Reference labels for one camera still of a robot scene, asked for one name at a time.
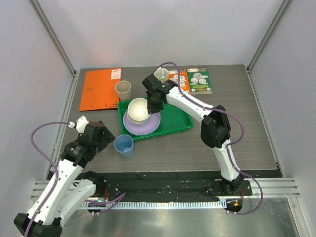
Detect white bowl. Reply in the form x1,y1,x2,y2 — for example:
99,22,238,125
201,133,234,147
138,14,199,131
127,108,151,124
127,98,151,121

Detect purple plate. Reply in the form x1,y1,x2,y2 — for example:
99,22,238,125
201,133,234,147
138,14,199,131
123,112,161,136

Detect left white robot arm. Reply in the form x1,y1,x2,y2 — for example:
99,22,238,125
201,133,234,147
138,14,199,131
14,116,115,237

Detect white slotted cable duct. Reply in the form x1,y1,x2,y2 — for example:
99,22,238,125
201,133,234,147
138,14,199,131
79,200,227,210

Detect green cup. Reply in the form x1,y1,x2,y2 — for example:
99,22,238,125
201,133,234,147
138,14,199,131
154,67,169,82

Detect green plastic bin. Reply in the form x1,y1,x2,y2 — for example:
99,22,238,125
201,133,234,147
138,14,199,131
118,100,194,142

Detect blue plate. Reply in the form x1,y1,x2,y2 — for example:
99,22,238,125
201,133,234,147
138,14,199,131
124,122,160,136

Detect orange folder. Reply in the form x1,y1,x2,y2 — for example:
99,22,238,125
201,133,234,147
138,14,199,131
79,68,122,112

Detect orange book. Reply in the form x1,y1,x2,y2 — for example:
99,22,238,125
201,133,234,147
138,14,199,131
168,68,191,93

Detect green book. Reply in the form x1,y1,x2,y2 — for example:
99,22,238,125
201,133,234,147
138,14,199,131
187,67,213,95

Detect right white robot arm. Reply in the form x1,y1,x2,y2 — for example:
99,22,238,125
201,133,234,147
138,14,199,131
142,74,244,195

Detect beige cup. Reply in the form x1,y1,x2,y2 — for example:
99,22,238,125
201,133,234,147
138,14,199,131
115,80,132,101

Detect blue cup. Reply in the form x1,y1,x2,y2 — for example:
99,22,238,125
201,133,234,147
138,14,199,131
114,134,134,159

